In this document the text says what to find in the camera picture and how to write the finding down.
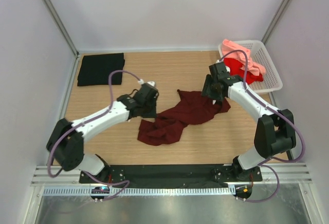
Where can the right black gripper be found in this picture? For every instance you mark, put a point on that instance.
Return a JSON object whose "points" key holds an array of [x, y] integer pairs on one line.
{"points": [[206, 90]]}

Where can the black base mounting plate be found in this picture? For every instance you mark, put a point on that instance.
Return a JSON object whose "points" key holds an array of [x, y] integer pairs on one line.
{"points": [[190, 176]]}

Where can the dark red t shirt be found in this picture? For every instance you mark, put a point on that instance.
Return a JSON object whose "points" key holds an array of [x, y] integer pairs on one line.
{"points": [[168, 126]]}

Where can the right aluminium frame post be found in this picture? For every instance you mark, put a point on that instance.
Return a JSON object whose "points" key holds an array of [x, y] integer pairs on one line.
{"points": [[275, 20]]}

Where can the aluminium front rail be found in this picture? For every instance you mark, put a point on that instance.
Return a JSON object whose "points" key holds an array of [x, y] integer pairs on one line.
{"points": [[287, 173]]}

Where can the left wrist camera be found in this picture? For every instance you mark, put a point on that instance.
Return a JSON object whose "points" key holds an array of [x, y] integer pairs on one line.
{"points": [[152, 83]]}

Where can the folded black t shirt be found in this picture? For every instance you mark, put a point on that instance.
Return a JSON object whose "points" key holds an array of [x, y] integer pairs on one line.
{"points": [[95, 69]]}

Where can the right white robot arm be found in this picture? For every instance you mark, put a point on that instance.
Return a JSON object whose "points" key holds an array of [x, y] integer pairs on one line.
{"points": [[274, 133]]}

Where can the left aluminium frame post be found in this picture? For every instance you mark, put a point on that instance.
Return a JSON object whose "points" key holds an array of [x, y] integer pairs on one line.
{"points": [[58, 22]]}

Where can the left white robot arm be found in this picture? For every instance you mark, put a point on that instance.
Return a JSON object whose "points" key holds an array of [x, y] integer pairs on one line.
{"points": [[66, 143]]}

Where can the white slotted cable duct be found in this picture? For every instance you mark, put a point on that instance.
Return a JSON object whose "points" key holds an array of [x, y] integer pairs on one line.
{"points": [[101, 191]]}

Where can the pink t shirt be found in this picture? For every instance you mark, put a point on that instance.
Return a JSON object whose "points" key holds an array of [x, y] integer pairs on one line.
{"points": [[235, 51]]}

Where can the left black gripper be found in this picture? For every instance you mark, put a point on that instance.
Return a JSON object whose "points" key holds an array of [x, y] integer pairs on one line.
{"points": [[153, 113]]}

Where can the white plastic basket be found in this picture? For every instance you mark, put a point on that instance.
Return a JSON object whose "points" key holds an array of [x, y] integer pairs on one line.
{"points": [[259, 54]]}

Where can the bright red t shirt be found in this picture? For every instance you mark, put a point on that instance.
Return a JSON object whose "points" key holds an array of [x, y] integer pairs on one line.
{"points": [[241, 71]]}

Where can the aluminium frame post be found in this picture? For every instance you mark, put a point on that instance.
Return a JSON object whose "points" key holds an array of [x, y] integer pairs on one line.
{"points": [[275, 20], [58, 22]]}

